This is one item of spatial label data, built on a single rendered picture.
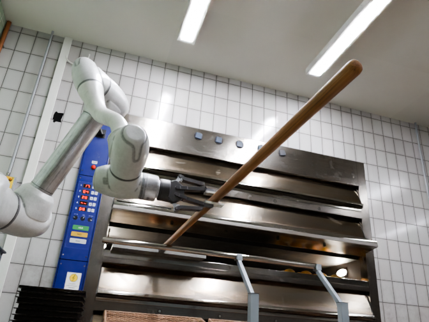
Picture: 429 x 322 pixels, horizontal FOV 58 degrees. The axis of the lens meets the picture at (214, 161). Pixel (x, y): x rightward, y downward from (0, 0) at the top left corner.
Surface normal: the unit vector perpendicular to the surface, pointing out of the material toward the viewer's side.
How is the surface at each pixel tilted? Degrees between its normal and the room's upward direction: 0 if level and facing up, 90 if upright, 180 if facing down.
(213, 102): 90
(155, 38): 180
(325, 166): 90
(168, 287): 70
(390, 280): 90
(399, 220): 90
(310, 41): 180
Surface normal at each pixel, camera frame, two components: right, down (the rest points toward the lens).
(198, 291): 0.30, -0.67
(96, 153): 0.30, -0.39
